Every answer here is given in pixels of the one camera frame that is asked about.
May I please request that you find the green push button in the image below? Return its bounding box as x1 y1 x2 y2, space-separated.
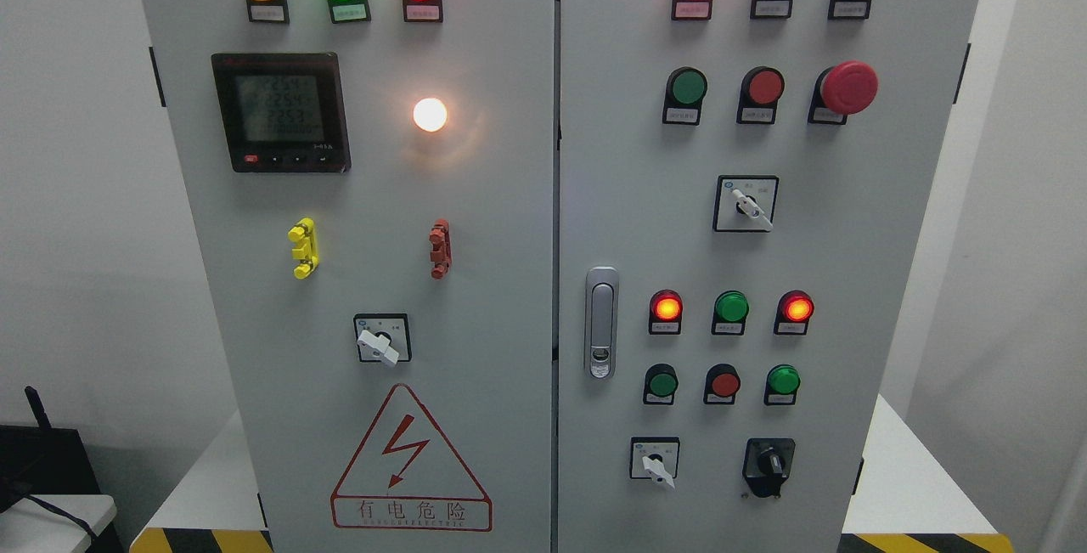
662 66 709 126
763 364 803 406
642 363 679 405

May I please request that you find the white selector switch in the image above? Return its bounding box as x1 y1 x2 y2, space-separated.
629 437 680 490
712 175 780 232

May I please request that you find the red push button upper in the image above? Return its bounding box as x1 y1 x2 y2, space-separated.
736 65 785 126

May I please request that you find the white lit indicator lamp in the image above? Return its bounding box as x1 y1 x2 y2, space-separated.
412 97 449 133

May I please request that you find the green push button lower left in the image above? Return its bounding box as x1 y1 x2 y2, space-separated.
642 363 679 405

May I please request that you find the white selector switch upper right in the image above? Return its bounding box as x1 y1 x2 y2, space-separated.
712 175 780 232

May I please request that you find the yellow terminal clip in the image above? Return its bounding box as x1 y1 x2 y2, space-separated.
288 217 318 279

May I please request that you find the red push button lower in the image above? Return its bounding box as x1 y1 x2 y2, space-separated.
702 364 741 405

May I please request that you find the red indicator light lower right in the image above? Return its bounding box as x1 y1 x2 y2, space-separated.
774 290 814 336

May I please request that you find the green push button upper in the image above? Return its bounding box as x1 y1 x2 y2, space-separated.
662 66 709 126

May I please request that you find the red push button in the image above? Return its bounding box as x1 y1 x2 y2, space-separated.
702 364 741 405
736 65 785 126

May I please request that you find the black digital power meter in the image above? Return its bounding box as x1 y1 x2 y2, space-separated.
211 51 351 173

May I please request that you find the white selector switch lower right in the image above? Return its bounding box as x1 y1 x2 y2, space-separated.
629 437 680 490

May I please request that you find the red electric hazard warning sticker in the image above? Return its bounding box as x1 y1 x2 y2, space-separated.
330 384 493 531

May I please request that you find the grey electrical control cabinet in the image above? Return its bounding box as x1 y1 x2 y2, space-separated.
143 0 977 552

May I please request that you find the green push button lower right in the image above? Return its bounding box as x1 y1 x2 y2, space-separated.
763 364 803 406

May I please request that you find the silver door latch handle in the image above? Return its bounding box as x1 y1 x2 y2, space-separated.
583 267 620 380

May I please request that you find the black rotary knob switch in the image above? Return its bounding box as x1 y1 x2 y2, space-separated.
742 437 796 499

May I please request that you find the white box lower left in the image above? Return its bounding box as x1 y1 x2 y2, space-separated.
1 494 116 552

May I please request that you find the black device with antenna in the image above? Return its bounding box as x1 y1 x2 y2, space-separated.
1 386 102 511

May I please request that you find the black cable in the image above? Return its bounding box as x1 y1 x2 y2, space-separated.
0 477 101 540

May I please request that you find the green indicator light lower middle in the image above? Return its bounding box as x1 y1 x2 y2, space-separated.
711 290 750 336

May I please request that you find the red emergency stop mushroom button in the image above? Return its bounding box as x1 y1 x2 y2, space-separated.
808 60 880 126

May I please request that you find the white selector switch left door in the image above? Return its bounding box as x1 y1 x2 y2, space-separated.
353 313 413 368

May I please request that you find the red terminal clip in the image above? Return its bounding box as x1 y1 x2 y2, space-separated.
428 217 452 279

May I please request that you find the red lit indicator lower left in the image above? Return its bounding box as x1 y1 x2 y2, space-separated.
648 289 684 334

